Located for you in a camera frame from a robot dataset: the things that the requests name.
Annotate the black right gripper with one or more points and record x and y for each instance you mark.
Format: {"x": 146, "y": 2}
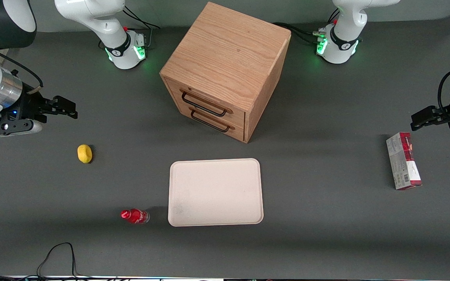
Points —
{"x": 27, "y": 106}

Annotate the beige plastic tray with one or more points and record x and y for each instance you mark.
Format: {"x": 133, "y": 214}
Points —
{"x": 215, "y": 191}

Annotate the wooden drawer cabinet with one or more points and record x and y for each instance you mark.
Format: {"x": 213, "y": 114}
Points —
{"x": 225, "y": 58}

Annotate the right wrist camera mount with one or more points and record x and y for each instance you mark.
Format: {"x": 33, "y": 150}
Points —
{"x": 8, "y": 128}

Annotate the yellow lemon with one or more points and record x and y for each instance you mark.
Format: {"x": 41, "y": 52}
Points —
{"x": 84, "y": 153}

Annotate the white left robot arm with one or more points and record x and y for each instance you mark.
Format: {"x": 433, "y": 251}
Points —
{"x": 344, "y": 39}

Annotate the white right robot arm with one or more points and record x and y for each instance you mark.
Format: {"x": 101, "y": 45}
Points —
{"x": 109, "y": 35}

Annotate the wooden drawer front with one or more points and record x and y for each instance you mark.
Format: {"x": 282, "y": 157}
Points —
{"x": 233, "y": 130}
{"x": 209, "y": 99}

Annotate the red and white carton box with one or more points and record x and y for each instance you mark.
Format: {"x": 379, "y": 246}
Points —
{"x": 402, "y": 160}

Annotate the red coke bottle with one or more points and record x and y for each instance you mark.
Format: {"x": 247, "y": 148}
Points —
{"x": 137, "y": 216}

